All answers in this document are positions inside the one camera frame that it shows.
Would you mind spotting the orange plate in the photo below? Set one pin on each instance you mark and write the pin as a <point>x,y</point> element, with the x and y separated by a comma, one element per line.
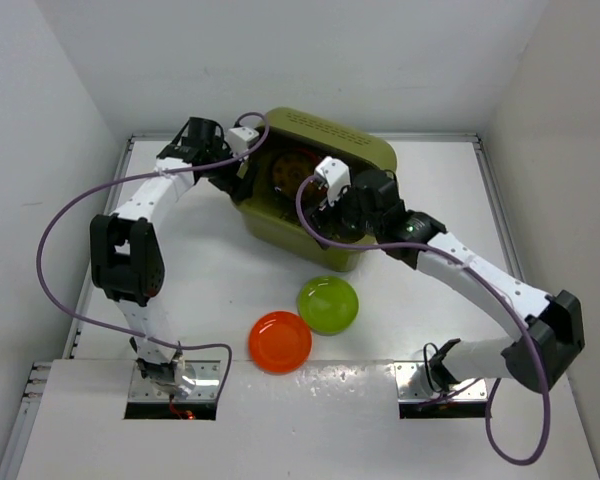
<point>313,156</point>
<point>279,342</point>

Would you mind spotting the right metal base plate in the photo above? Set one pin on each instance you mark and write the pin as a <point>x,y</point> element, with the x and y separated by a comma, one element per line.
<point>412,386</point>

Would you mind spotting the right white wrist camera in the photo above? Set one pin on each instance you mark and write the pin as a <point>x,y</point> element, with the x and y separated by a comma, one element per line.
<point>335,175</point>

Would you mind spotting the green plate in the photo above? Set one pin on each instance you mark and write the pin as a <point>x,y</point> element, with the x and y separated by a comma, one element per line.
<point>328,304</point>

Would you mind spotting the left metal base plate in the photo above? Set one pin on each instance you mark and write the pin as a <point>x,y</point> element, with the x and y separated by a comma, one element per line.
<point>205,380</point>

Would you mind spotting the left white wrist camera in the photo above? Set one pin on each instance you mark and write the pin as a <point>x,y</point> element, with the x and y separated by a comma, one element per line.
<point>241,139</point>

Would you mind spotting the metal base plate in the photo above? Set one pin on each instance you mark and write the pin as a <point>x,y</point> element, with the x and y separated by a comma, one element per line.
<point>205,380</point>
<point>412,386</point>

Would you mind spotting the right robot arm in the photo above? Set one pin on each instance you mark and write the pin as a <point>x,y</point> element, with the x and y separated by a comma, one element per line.
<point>544,332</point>

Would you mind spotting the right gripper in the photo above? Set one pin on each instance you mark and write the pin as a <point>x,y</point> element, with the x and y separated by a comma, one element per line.
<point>324,213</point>

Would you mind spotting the olive green dish rack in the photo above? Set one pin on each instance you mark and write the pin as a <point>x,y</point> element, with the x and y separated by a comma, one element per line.
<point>271,217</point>

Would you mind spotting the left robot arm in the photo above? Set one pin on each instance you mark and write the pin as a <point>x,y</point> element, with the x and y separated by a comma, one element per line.
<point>125,256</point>

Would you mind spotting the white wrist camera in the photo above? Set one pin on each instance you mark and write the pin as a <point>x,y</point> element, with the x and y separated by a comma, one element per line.
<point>335,175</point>
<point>241,139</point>

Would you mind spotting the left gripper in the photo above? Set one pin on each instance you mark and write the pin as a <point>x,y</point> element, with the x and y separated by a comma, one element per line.
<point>238,188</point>

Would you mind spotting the brown patterned plate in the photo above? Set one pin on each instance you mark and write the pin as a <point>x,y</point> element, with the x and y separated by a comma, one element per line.
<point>288,172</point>

